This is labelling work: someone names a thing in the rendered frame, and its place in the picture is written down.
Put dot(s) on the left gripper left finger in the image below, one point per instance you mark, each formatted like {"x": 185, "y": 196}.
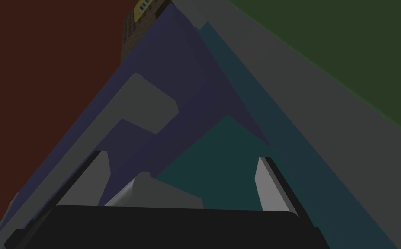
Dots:
{"x": 89, "y": 183}

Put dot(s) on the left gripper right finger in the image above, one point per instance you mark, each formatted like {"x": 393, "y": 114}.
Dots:
{"x": 269, "y": 193}

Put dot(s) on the teal cupboard panel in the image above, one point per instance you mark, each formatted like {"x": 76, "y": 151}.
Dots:
{"x": 221, "y": 162}

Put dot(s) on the navy blue cupboard door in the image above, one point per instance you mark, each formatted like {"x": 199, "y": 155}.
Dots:
{"x": 183, "y": 69}

